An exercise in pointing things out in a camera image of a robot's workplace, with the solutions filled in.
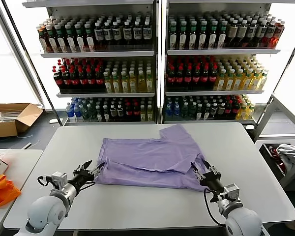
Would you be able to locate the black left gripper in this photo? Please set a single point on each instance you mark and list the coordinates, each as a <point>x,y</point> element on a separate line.
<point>82,179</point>

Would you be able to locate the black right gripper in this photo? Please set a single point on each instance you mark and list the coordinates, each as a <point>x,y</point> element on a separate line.
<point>212,183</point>

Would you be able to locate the purple t-shirt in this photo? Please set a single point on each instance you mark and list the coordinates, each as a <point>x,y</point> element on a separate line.
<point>150,157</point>

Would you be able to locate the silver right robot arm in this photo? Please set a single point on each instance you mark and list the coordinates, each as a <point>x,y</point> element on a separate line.
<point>243,221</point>

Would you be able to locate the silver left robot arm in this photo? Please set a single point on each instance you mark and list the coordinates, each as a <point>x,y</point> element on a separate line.
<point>46,211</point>

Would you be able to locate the green tinted bottle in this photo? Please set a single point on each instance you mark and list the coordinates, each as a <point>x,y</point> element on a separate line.
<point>92,114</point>
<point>86,114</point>
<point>192,110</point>
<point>185,110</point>

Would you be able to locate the blue water bottle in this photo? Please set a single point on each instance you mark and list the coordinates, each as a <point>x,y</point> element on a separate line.
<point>69,114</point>
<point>78,113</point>
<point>176,110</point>
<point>168,110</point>

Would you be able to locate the small white oval object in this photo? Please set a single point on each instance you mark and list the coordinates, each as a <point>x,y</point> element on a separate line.
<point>54,121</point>
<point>248,127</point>

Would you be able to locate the small dark bottle white label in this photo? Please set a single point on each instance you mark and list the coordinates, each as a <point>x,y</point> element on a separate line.
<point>113,111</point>
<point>214,109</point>
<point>221,109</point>
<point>120,111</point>

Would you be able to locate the cola bottle red cap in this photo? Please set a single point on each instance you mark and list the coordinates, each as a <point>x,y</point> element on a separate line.
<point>171,79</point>
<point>74,82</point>
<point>58,82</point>
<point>204,79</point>
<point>213,79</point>
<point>179,79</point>
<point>136,111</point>
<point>82,82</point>
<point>66,82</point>
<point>235,108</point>
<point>99,82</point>
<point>228,109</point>
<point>128,111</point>
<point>196,79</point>
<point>91,82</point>
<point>187,79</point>

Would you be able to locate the black plastic crate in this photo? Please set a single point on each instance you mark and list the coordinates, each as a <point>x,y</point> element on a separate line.
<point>268,157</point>

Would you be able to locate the small grey strip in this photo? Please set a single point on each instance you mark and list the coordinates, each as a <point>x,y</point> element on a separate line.
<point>27,145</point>

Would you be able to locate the yellow juice bottle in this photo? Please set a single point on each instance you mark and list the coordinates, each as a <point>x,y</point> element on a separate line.
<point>220,83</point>
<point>238,83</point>
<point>141,86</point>
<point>229,83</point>
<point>149,84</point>
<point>242,113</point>
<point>247,82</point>
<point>116,86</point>
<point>255,82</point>
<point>263,82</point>
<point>250,113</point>
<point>108,86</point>
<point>125,86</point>
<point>133,86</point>

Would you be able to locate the red crumpled garment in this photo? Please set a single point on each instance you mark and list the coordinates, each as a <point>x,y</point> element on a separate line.
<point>273,151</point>

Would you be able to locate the yellow green drink bottle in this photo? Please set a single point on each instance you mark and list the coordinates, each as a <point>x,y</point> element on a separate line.
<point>143,115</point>
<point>150,115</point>

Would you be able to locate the grey metal cart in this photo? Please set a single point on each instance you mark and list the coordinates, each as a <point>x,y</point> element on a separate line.
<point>266,118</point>

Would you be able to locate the white crumpled garment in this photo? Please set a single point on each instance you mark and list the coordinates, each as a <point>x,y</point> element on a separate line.
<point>287,153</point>

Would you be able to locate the orange white carton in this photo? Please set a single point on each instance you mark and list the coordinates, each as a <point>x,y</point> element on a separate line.
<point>0,166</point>

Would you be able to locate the open cardboard box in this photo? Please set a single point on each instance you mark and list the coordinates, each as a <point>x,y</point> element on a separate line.
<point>5,129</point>

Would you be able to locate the orange fabric bag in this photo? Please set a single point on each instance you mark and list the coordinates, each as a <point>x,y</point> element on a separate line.
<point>0,194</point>

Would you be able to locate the white packing material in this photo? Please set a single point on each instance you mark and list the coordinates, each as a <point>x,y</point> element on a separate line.
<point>7,115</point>

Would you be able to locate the white metal shelf rack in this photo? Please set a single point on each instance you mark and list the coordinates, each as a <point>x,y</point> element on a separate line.
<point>223,52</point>
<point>100,54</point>

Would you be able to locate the dark bottle green neck label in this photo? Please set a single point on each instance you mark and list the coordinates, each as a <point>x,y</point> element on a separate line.
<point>202,38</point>
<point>182,38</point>
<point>70,41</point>
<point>51,41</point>
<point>192,38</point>
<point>89,41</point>
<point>172,38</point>
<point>80,41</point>
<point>212,38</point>
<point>61,41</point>
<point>221,38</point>

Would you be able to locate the dark slanted pole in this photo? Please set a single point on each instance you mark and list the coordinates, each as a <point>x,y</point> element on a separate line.
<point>29,56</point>

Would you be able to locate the dark bottle black white label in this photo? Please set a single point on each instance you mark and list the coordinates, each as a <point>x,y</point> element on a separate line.
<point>261,32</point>
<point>251,34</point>
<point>108,34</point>
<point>116,34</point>
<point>137,33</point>
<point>270,33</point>
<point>99,34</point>
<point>127,33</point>
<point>147,33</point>

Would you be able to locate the reddish tea bottle white label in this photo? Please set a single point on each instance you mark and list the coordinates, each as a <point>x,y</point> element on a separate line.
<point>43,41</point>

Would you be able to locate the dark bottle beige label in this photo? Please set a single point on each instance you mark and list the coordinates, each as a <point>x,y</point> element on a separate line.
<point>233,33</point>
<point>242,33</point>

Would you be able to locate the red drink bottle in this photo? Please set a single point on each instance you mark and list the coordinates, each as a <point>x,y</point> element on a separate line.
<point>278,34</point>

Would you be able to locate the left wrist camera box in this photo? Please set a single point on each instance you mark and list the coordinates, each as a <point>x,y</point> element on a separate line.
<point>59,178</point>

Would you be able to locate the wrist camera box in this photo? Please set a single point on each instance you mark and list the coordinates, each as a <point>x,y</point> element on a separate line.
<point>59,178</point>
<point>232,191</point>

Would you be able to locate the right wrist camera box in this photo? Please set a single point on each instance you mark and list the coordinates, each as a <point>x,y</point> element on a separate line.
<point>232,191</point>

